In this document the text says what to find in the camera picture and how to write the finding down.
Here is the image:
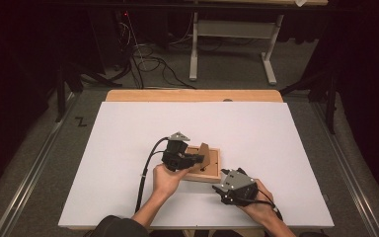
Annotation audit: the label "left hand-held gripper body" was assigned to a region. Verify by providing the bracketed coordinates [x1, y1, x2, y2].
[160, 130, 192, 173]

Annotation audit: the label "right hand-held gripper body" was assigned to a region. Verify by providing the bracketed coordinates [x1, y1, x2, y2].
[219, 167, 261, 208]

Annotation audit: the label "wooden block board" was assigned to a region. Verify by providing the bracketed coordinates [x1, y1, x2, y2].
[181, 142, 222, 184]

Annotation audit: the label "person's left hand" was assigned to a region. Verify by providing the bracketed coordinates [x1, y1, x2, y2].
[151, 163, 192, 200]

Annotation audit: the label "person's right hand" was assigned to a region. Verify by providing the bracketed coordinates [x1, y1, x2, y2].
[242, 178, 280, 223]

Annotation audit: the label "white board table cover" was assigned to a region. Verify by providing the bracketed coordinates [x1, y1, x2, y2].
[57, 101, 336, 230]

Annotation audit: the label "wooden table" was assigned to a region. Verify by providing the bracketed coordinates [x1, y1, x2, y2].
[105, 88, 284, 104]

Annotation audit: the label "person's dark clothing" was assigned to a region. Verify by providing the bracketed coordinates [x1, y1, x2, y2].
[88, 214, 151, 237]

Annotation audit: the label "black tape floor mark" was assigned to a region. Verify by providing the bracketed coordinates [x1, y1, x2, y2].
[74, 116, 89, 128]

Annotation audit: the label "black stand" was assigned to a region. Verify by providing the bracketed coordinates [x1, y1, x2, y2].
[54, 60, 132, 123]
[278, 70, 341, 135]

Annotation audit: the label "black equipment box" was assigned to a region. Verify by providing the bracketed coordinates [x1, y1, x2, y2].
[87, 8, 134, 71]

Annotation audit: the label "dark curtain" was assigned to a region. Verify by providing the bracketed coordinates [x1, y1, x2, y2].
[0, 0, 63, 206]
[304, 0, 379, 218]

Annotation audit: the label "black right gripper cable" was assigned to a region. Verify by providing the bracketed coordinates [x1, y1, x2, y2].
[243, 187, 284, 221]

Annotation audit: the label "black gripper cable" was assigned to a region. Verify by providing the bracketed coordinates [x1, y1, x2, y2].
[134, 136, 171, 214]
[243, 187, 284, 221]

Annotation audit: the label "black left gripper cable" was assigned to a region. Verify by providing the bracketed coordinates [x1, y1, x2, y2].
[134, 136, 171, 214]

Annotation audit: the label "black floor cables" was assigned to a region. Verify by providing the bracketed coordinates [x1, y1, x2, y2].
[116, 13, 198, 91]

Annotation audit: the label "aluminium floor rail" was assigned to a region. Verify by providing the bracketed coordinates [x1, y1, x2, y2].
[0, 92, 82, 237]
[310, 102, 379, 237]

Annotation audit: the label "white metal desk frame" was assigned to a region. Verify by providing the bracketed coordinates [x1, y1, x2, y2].
[189, 11, 285, 86]

